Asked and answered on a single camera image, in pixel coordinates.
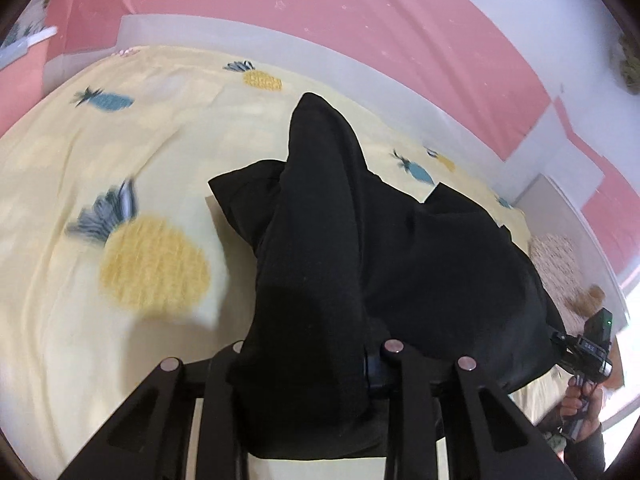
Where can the yellow pineapple print blanket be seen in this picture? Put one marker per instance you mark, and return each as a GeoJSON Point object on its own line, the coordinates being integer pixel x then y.
{"type": "Point", "coordinates": [100, 160]}

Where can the black coat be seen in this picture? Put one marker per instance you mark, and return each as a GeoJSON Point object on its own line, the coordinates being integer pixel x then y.
{"type": "Point", "coordinates": [310, 260]}

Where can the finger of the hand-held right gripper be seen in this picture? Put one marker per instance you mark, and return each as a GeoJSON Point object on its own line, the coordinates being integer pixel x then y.
{"type": "Point", "coordinates": [559, 340]}

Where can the person's right forearm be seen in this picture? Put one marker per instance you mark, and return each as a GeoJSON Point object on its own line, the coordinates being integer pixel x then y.
{"type": "Point", "coordinates": [585, 452]}

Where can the brown plush toy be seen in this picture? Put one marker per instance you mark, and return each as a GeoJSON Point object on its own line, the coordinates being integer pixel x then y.
{"type": "Point", "coordinates": [592, 297]}

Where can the grey bed headboard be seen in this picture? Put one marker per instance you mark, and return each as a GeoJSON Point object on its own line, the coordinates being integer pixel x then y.
{"type": "Point", "coordinates": [565, 210]}

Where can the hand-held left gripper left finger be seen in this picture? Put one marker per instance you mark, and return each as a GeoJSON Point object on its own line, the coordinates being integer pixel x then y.
{"type": "Point", "coordinates": [220, 385]}

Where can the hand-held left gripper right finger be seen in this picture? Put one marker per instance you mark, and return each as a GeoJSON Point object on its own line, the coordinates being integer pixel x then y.
{"type": "Point", "coordinates": [405, 385]}

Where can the person's right hand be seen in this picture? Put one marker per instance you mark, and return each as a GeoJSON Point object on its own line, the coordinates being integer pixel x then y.
{"type": "Point", "coordinates": [575, 405]}

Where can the floral print cloth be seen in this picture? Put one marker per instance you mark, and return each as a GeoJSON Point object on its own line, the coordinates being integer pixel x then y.
{"type": "Point", "coordinates": [555, 260]}

